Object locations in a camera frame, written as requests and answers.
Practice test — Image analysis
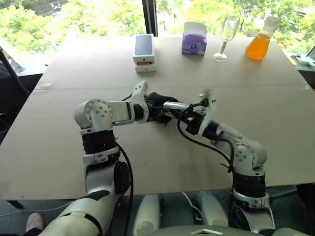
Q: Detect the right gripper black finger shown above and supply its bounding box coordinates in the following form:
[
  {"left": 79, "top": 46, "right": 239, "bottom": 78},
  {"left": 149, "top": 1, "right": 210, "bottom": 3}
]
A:
[{"left": 170, "top": 109, "right": 189, "bottom": 122}]

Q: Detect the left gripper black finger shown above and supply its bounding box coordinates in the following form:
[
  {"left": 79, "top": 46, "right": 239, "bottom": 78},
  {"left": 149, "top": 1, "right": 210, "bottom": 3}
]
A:
[
  {"left": 157, "top": 92, "right": 181, "bottom": 103},
  {"left": 157, "top": 111, "right": 173, "bottom": 121}
]

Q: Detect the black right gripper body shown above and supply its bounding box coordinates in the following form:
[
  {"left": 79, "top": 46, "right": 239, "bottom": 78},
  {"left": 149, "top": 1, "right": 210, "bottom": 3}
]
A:
[{"left": 185, "top": 110, "right": 207, "bottom": 136}]

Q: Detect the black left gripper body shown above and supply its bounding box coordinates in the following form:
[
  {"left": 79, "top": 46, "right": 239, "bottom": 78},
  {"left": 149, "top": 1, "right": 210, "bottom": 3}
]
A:
[{"left": 146, "top": 92, "right": 165, "bottom": 123}]

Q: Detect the shiny metal cup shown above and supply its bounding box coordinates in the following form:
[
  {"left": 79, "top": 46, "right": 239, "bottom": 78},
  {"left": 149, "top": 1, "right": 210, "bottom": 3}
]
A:
[{"left": 162, "top": 100, "right": 192, "bottom": 111}]

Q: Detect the small white phone box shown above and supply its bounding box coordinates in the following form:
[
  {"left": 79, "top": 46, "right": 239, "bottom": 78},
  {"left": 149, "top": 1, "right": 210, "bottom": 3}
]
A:
[{"left": 134, "top": 62, "right": 158, "bottom": 74}]

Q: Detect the large white phone box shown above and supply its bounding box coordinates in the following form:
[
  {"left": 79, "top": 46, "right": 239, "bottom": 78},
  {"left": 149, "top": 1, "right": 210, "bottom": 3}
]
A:
[{"left": 132, "top": 34, "right": 156, "bottom": 66}]

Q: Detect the purple tissue box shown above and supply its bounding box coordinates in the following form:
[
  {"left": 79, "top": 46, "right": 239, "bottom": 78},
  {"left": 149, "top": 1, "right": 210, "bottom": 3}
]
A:
[{"left": 181, "top": 21, "right": 208, "bottom": 57}]

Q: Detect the clear wine glass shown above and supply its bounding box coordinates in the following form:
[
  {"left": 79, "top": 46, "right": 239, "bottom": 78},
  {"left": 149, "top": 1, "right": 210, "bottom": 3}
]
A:
[{"left": 213, "top": 15, "right": 241, "bottom": 63}]

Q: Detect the silver rounded robot leg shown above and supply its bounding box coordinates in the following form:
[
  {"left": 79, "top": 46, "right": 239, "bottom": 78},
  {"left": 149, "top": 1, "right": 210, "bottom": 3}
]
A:
[
  {"left": 132, "top": 194, "right": 162, "bottom": 236},
  {"left": 196, "top": 192, "right": 230, "bottom": 227}
]

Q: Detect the flask with orange liquid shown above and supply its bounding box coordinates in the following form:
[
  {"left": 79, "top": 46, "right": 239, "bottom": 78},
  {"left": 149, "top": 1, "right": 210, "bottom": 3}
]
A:
[{"left": 245, "top": 16, "right": 282, "bottom": 60}]

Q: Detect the grey robot torso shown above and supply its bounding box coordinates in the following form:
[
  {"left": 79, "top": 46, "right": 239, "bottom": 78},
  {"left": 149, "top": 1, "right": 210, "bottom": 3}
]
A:
[{"left": 147, "top": 222, "right": 315, "bottom": 236}]

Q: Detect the white shoe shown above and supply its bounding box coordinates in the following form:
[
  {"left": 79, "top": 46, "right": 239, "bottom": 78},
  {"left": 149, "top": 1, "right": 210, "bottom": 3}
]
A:
[{"left": 25, "top": 212, "right": 45, "bottom": 234}]

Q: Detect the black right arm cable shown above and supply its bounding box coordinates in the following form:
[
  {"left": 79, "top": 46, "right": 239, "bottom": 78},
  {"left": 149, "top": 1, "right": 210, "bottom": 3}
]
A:
[{"left": 176, "top": 102, "right": 235, "bottom": 173}]

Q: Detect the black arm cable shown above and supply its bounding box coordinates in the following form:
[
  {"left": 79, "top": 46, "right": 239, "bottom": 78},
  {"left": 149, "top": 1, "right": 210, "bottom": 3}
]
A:
[
  {"left": 176, "top": 102, "right": 235, "bottom": 173},
  {"left": 115, "top": 142, "right": 135, "bottom": 236}
]

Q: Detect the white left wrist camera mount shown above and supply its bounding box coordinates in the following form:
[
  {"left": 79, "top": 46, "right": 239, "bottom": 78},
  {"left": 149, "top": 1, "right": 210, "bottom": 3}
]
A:
[{"left": 129, "top": 80, "right": 150, "bottom": 109}]

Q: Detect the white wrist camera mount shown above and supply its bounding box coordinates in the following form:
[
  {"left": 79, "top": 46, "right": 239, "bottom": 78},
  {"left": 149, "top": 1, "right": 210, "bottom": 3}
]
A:
[
  {"left": 129, "top": 80, "right": 150, "bottom": 109},
  {"left": 197, "top": 89, "right": 218, "bottom": 136}
]

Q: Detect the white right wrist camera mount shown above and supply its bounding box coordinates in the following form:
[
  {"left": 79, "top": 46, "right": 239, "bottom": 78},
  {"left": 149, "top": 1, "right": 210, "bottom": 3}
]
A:
[{"left": 197, "top": 89, "right": 218, "bottom": 136}]

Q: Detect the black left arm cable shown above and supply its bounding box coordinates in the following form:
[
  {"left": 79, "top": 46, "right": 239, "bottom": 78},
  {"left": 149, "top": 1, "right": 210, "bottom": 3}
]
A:
[{"left": 115, "top": 142, "right": 135, "bottom": 236}]

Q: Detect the dark window frame post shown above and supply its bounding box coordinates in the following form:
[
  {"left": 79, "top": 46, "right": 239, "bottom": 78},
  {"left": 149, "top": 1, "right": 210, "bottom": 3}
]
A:
[{"left": 142, "top": 0, "right": 158, "bottom": 35}]

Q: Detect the thin white floor cable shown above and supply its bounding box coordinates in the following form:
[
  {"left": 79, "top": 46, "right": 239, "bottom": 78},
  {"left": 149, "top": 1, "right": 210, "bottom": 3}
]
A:
[{"left": 0, "top": 198, "right": 73, "bottom": 218}]

